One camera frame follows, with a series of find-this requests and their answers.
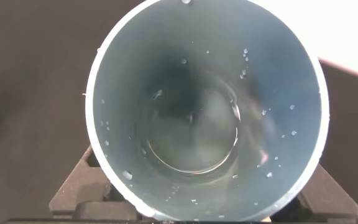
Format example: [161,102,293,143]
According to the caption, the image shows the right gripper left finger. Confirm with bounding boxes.
[48,144,142,219]

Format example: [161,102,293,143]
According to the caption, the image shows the teal green plastic cup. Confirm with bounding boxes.
[85,0,330,222]

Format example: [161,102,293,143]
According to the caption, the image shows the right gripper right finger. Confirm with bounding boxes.
[272,163,358,222]

